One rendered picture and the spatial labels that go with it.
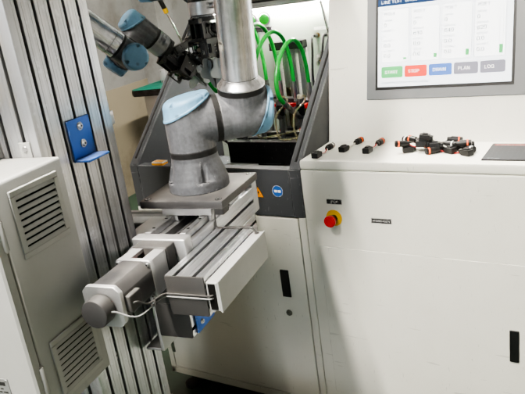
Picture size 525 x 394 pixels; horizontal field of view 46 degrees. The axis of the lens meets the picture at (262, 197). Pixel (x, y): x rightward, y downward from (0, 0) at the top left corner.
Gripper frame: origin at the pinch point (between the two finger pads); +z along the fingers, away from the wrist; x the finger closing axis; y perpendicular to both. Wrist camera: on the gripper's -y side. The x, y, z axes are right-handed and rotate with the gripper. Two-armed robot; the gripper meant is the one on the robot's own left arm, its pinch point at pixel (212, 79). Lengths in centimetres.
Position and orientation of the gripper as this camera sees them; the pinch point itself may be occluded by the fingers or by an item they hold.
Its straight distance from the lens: 209.6
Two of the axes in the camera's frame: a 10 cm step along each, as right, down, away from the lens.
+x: 6.8, -0.9, -7.3
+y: -2.9, 8.8, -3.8
